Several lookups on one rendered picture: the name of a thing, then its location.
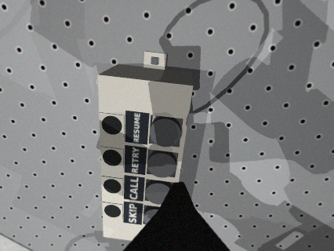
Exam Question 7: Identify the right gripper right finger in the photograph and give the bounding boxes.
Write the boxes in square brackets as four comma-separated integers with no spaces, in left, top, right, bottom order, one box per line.
[177,182,230,251]

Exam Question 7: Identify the white operator panel with labelled keys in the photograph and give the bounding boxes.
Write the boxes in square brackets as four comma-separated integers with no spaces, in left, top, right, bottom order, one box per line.
[98,51,193,241]

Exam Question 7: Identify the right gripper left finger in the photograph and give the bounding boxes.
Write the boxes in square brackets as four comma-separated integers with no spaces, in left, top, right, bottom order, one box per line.
[123,182,180,251]

